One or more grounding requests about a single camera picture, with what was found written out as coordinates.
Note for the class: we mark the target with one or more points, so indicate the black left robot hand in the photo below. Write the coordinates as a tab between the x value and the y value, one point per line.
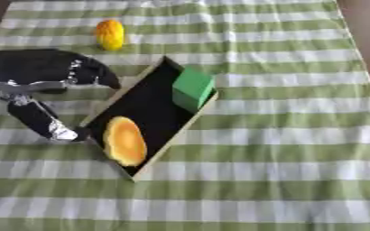
33	64

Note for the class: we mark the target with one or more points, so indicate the tan cardboard box black inside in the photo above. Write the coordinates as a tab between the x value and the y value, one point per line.
146	114

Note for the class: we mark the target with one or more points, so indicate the yellow toy corn cob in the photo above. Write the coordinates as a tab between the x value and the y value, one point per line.
110	34

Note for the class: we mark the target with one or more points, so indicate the orange round flat toy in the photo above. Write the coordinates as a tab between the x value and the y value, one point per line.
125	141

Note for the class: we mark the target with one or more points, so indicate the green rectangular block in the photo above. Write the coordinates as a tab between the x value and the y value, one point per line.
192	87

